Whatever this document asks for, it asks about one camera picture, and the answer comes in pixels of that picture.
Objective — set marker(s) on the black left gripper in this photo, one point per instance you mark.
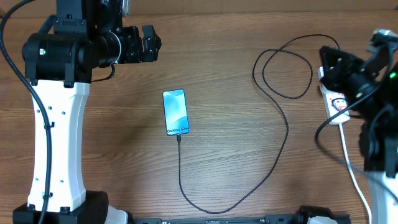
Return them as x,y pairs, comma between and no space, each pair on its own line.
134,55

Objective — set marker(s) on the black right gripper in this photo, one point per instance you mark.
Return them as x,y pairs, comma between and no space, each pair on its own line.
340,68

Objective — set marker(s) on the Samsung Galaxy smartphone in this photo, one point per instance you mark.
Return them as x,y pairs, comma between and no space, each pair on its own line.
175,111

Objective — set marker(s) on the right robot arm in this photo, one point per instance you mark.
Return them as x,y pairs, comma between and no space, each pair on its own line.
370,87

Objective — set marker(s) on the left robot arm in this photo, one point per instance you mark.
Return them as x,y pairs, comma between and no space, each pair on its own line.
59,61

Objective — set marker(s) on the white power strip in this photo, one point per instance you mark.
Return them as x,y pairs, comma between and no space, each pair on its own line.
334,103

